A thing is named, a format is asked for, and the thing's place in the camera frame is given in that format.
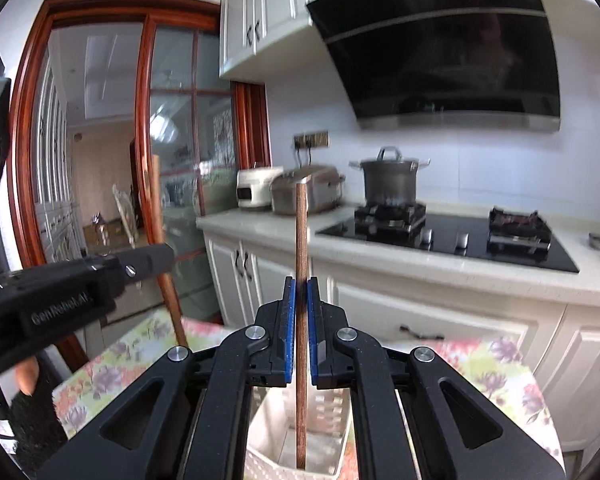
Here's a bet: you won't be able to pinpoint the floral tablecloth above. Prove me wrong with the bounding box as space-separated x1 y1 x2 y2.
52 310 566 466

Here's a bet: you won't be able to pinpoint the person's left forearm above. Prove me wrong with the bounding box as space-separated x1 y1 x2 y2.
7 355 68 466

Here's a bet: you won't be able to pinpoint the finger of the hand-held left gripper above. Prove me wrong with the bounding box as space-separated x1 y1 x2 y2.
115 245 175 286

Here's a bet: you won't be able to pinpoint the cardboard box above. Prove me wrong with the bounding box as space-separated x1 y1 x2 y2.
82 216 127 257

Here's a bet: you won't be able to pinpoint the steel stock pot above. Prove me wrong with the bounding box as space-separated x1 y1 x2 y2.
349 146 431 206

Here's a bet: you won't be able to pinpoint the person's left hand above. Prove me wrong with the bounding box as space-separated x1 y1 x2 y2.
16 357 41 396

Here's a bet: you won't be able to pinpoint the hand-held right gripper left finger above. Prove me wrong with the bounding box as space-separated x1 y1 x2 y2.
37 277 298 480

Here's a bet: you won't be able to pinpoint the white plastic utensil basket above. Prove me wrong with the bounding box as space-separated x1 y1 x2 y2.
245 385 353 480

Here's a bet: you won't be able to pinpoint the silver rice cooker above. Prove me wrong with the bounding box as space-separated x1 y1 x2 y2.
270 165 346 216

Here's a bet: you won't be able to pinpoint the wall socket with plugs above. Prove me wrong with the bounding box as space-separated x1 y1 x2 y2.
293 131 330 150

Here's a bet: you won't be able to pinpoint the white kitchen appliance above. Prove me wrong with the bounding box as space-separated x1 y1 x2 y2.
236 166 285 211

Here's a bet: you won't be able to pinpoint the white base cabinets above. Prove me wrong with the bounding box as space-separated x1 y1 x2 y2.
197 207 600 456

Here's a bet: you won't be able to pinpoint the white dining chair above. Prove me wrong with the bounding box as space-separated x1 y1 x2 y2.
111 183 142 248

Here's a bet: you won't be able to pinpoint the wooden glass sliding door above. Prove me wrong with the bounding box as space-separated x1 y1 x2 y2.
10 0 273 361

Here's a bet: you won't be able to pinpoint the brown wooden chopstick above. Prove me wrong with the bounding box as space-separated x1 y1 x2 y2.
296 183 310 471
150 155 190 350

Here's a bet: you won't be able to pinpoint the black range hood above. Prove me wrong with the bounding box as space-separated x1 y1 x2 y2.
306 0 562 133

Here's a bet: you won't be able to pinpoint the black gas hob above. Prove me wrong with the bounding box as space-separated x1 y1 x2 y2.
315 202 580 274

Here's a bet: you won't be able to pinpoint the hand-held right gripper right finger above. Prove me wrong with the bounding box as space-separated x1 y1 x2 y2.
307 277 566 480

